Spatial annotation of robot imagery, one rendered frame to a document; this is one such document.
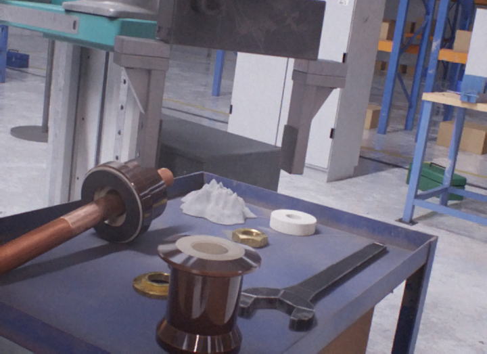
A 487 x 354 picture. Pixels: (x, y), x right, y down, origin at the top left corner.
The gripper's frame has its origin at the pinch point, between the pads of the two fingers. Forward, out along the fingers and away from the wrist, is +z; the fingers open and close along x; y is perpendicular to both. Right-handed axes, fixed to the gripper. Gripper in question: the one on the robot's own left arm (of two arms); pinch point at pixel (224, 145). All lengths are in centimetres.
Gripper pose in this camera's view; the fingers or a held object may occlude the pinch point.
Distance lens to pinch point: 59.8
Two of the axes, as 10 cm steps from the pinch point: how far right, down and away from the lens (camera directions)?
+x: 9.3, 0.5, 3.7
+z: -1.3, 9.7, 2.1
